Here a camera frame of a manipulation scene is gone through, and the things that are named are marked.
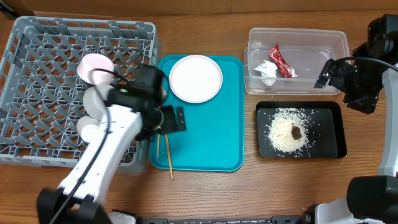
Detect wooden chopstick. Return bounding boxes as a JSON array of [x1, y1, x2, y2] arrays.
[[165, 134, 174, 180], [157, 134, 161, 158]]

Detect red snack wrapper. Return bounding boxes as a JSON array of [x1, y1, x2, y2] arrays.
[[269, 45, 297, 78]]

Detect white napkin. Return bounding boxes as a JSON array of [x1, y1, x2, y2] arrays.
[[254, 60, 278, 86]]

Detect brown food scrap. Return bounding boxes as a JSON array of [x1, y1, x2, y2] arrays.
[[291, 126, 302, 140]]

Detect grey round bowl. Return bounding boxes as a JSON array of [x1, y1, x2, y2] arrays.
[[83, 85, 114, 121]]

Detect white paper cup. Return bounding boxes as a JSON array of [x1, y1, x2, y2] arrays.
[[76, 116, 101, 143]]

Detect rice grains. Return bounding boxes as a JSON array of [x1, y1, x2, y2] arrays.
[[266, 108, 315, 157]]

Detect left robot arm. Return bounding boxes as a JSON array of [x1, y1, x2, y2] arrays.
[[36, 65, 186, 223]]

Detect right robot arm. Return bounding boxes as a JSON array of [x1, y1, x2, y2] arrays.
[[300, 14, 397, 223]]

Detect teal plastic tray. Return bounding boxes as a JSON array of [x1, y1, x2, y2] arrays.
[[149, 55, 244, 172]]

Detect large white plate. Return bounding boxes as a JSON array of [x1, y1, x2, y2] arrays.
[[169, 55, 223, 103]]

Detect clear plastic bin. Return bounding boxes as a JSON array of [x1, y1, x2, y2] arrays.
[[244, 27, 349, 95]]

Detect black plastic tray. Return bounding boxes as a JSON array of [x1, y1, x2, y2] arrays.
[[256, 101, 347, 159]]

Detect grey plastic dish rack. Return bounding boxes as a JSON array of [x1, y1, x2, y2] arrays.
[[1, 16, 162, 167]]

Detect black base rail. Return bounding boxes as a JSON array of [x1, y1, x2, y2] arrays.
[[108, 210, 312, 224]]

